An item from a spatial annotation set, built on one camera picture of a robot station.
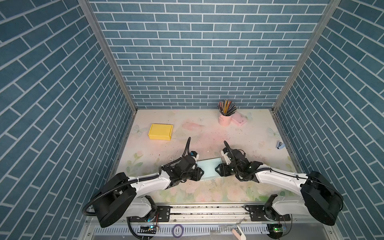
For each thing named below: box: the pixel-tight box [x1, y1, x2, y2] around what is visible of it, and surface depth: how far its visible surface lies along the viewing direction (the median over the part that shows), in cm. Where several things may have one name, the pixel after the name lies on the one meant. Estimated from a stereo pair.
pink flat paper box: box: [230, 111, 248, 126], surface depth 114 cm
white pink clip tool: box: [232, 224, 247, 240], surface depth 69 cm
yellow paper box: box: [148, 123, 174, 141], surface depth 104 cm
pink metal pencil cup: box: [218, 115, 232, 127], surface depth 108 cm
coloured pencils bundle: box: [217, 99, 237, 116], surface depth 107 cm
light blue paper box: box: [196, 157, 222, 181], surface depth 87 cm
